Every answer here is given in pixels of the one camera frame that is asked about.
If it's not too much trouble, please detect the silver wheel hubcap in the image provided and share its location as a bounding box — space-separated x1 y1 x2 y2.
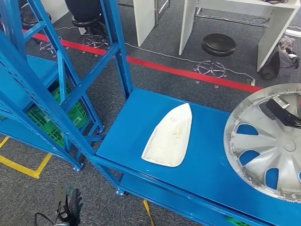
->
223 83 301 203

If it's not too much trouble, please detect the black bag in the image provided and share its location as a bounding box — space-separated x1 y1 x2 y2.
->
258 35 299 81

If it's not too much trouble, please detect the blue metal shelf rack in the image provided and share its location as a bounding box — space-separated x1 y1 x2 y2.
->
0 0 105 172
0 0 301 226

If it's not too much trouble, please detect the green plastic crate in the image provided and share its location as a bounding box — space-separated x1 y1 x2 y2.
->
26 82 90 147
226 216 251 226

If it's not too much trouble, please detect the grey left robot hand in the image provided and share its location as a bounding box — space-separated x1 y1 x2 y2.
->
59 188 84 226

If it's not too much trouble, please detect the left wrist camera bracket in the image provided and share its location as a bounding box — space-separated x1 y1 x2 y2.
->
55 184 71 213

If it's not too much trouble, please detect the white cabinet panel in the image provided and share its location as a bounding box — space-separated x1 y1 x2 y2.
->
40 0 69 24

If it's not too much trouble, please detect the white plastic cover part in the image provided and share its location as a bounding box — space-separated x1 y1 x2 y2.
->
141 103 192 168

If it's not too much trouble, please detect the white desk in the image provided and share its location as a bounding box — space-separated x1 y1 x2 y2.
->
179 0 300 73
118 0 171 48

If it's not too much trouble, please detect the white power strip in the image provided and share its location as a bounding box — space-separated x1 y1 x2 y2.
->
284 28 301 38

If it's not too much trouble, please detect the person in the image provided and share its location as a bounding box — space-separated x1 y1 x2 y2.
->
65 0 109 36

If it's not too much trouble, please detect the white floor cable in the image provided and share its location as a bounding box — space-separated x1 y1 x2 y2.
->
124 42 256 82

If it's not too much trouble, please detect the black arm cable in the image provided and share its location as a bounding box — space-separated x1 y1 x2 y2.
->
35 204 67 226

